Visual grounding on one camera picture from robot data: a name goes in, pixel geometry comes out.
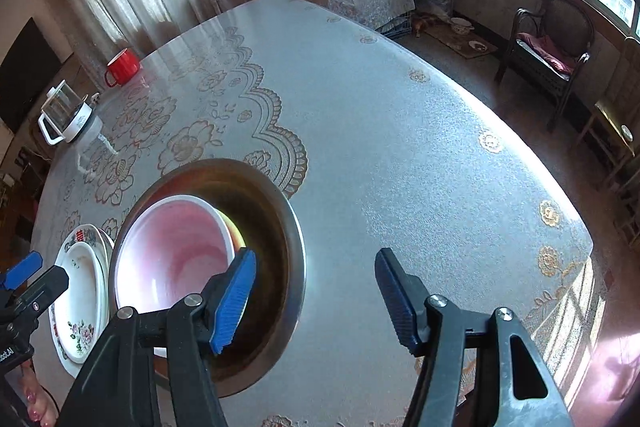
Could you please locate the blue plastic crate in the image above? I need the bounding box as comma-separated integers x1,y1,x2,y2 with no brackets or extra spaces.
375,14,413,40

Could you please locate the small wooden side table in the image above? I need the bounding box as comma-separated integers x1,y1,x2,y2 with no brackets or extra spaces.
582,99,640,190

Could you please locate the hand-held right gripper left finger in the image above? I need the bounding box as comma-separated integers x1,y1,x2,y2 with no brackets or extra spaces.
57,247,258,427

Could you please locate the small white rose-print plate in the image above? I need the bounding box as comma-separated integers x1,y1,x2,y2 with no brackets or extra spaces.
51,240,110,364

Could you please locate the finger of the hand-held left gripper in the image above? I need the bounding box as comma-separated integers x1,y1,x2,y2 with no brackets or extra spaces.
0,266,70,325
0,251,42,290

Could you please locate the red mug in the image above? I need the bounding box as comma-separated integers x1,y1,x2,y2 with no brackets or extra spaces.
104,49,143,88

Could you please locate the red plastic bowl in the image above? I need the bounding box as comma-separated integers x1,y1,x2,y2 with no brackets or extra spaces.
115,194,237,358

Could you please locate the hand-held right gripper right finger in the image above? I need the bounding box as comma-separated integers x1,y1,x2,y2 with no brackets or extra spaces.
375,248,573,427

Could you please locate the small brown animal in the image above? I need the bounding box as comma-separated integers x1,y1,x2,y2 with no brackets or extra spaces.
411,14,437,36

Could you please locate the black flat television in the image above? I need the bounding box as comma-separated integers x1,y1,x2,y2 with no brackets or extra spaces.
0,18,63,132

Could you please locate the stainless steel bowl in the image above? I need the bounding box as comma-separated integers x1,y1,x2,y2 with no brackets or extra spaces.
108,158,307,399

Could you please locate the white glass electric kettle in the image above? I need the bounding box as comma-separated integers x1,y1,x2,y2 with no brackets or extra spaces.
38,79,103,145

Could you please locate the dark rattan armchair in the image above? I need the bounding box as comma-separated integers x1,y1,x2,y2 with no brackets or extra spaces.
496,0,596,132

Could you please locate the yellow plastic bowl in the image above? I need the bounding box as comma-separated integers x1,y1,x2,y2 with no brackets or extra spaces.
215,207,249,253

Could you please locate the red seat cushion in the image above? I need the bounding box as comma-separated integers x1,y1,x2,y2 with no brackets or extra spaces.
517,32,576,75

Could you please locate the floral plate with red characters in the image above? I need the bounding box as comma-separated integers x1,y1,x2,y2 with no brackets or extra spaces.
50,223,115,380

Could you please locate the brown floor mat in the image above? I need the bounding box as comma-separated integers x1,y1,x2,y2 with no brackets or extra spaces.
425,24,499,58

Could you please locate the person's left hand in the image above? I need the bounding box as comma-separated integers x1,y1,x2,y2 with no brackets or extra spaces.
20,357,57,427

